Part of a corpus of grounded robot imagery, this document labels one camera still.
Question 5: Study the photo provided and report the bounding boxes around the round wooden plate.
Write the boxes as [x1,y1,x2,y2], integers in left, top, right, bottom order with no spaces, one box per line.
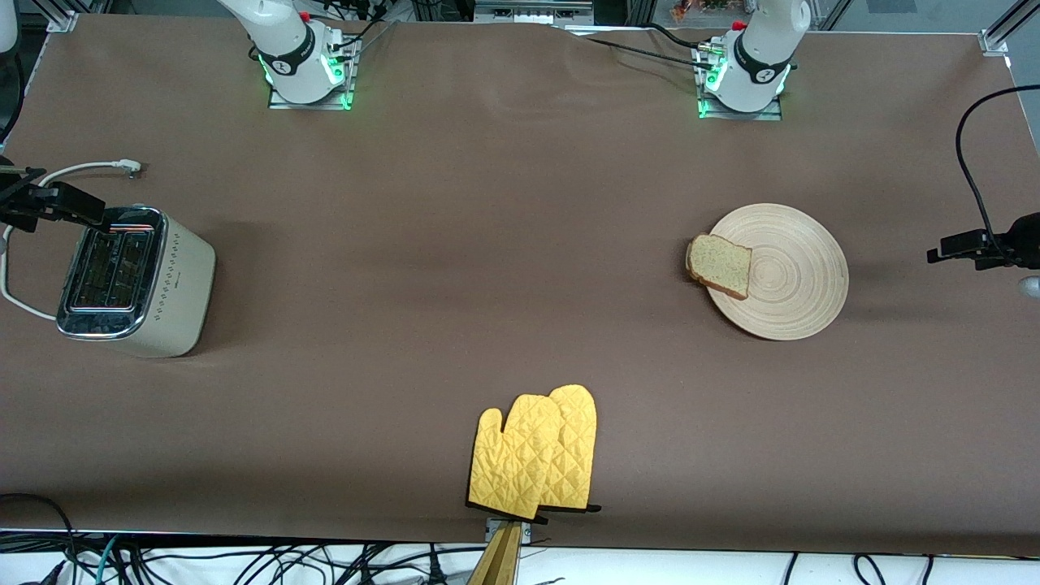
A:
[705,203,849,341]

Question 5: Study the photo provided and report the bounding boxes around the brown bread slice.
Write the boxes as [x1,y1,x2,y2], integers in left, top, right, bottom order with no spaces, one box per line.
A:
[685,234,753,301]

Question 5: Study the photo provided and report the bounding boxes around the cream and chrome toaster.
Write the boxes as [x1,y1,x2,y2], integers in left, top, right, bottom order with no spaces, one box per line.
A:
[55,205,217,359]

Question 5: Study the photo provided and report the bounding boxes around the brown table cover sheet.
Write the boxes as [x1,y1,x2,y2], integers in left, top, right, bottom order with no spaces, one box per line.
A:
[0,12,1040,558]

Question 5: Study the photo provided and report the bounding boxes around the yellow quilted oven mitt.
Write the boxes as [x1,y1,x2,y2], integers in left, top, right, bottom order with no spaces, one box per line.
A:
[540,384,603,514]
[467,394,563,521]

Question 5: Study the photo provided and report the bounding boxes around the white toaster power cable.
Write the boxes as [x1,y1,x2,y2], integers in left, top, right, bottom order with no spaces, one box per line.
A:
[0,158,144,320]

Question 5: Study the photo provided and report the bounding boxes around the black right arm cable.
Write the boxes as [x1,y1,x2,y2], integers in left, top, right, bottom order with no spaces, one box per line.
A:
[0,53,25,147]

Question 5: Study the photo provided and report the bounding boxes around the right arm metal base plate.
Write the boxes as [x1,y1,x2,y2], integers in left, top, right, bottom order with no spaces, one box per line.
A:
[268,37,360,111]

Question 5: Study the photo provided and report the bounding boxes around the black right base cable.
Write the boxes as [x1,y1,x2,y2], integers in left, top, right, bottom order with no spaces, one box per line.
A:
[329,0,389,54]

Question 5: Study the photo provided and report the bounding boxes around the teal cable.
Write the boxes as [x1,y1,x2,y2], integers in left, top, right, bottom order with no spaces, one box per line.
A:
[96,536,123,585]

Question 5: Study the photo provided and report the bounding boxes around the short black base cable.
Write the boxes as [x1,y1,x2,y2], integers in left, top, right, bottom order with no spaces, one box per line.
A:
[646,23,701,50]

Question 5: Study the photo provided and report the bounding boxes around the long black base cable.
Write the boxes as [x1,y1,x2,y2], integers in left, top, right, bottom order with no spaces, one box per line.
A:
[581,37,716,72]

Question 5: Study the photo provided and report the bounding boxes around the black cable tangle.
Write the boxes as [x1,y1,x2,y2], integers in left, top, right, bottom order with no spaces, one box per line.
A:
[0,492,488,585]

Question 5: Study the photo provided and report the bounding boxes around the grey aluminium frame rail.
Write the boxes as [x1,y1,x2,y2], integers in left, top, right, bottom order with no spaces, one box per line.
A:
[474,0,594,24]

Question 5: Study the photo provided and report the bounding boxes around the small metal bracket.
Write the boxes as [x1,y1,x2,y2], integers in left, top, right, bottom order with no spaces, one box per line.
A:
[485,518,533,545]

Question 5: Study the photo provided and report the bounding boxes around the wooden post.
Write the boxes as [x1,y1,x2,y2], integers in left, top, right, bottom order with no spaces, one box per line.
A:
[467,522,522,585]

